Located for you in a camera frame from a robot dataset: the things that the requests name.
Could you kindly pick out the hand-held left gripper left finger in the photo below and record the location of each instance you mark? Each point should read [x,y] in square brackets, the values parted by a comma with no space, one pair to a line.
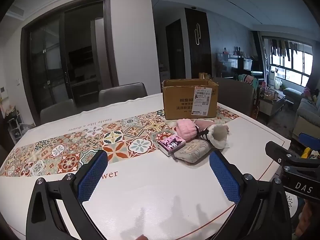
[92,177]

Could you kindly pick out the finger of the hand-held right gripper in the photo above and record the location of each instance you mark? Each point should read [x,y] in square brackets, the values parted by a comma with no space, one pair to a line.
[310,138]
[275,150]

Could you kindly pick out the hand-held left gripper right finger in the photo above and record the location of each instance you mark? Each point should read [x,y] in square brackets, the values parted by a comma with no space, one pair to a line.
[223,177]

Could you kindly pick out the cardboard box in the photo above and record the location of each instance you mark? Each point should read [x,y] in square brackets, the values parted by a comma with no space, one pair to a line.
[180,100]

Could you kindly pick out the grey sofa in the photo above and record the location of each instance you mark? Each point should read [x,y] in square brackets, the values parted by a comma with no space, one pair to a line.
[307,112]

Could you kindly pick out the white fuzzy slipper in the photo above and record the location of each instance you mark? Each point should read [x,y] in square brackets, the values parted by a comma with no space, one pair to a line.
[216,141]

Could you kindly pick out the coffee table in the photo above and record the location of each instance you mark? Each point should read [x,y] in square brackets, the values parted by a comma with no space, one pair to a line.
[271,102]

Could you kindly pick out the dusty pink sock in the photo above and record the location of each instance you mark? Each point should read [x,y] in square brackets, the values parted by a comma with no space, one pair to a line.
[203,125]

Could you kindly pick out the printed tablecloth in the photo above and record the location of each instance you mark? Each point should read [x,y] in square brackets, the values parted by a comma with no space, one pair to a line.
[150,192]

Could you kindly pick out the pink cartoon tissue pack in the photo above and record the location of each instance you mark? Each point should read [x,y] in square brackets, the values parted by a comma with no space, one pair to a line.
[172,145]

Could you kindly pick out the pink fluffy cloth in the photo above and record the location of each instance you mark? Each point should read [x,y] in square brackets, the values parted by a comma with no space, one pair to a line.
[186,128]

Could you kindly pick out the grey leather dining chair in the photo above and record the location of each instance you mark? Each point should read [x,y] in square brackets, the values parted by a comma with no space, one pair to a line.
[58,111]
[122,92]
[237,97]

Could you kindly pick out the colourful clothes pile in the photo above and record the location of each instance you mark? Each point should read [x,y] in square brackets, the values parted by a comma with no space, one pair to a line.
[248,80]

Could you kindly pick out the large window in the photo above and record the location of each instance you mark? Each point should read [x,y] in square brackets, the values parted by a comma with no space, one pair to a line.
[290,65]

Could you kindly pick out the black piano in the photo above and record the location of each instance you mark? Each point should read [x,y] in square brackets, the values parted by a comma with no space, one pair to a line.
[250,70]

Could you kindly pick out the small storage rack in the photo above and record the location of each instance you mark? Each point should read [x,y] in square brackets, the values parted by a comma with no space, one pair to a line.
[17,127]

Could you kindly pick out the hanging laundry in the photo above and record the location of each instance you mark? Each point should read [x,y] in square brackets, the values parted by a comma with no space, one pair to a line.
[285,48]

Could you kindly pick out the dark glass sliding door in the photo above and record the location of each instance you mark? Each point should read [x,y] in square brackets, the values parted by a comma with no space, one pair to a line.
[50,62]

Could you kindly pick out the dark interior door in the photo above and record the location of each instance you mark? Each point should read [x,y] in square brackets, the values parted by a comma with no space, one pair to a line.
[175,50]

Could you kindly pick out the dark slatted wall panel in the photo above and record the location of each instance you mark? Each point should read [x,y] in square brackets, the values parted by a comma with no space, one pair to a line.
[198,42]

